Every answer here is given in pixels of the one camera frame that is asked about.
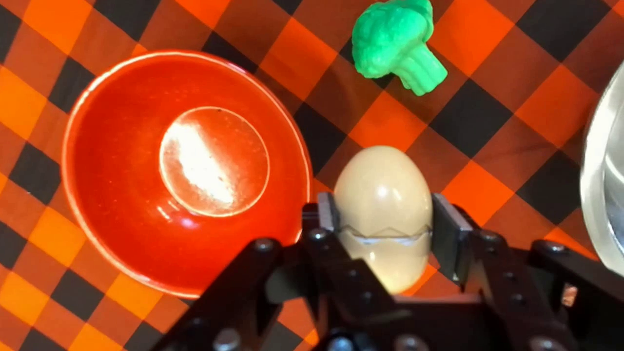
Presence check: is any cracked beige toy egg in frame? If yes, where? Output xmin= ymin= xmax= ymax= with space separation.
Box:
xmin=332 ymin=145 xmax=436 ymax=297

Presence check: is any silver metal bowl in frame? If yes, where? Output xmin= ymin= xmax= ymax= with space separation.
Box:
xmin=580 ymin=77 xmax=624 ymax=279

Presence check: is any empty red bowl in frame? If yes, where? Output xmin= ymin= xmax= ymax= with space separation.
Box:
xmin=61 ymin=49 xmax=315 ymax=301

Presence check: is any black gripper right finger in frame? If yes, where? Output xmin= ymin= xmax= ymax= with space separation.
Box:
xmin=430 ymin=192 xmax=624 ymax=351

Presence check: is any orange black checkered tablecloth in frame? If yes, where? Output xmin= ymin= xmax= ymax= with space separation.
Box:
xmin=0 ymin=0 xmax=624 ymax=351

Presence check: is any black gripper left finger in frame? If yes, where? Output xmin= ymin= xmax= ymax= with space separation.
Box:
xmin=153 ymin=192 xmax=418 ymax=351

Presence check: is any green toy broccoli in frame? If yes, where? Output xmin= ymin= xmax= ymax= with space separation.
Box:
xmin=350 ymin=0 xmax=451 ymax=98

